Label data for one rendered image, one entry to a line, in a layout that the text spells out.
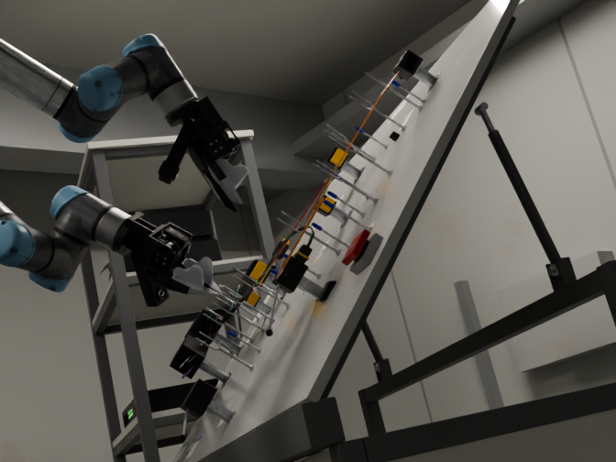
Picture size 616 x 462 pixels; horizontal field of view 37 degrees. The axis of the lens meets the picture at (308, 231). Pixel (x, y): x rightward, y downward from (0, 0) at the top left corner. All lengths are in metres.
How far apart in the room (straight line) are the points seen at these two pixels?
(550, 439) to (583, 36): 2.56
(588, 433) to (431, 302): 2.72
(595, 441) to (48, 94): 1.12
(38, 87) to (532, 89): 2.56
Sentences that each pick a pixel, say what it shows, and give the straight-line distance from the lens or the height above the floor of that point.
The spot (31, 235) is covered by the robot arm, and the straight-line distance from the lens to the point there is 1.67.
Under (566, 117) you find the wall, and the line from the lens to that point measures 3.84.
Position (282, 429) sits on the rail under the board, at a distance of 1.43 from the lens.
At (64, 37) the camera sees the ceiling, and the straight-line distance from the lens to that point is 3.76.
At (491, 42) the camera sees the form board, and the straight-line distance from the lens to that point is 1.72.
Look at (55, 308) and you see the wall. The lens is 4.31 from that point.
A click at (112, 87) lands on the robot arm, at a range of 1.67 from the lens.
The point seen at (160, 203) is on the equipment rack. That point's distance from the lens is 3.26.
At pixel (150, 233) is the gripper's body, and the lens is 1.70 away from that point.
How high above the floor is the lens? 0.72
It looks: 16 degrees up
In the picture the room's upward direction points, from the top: 14 degrees counter-clockwise
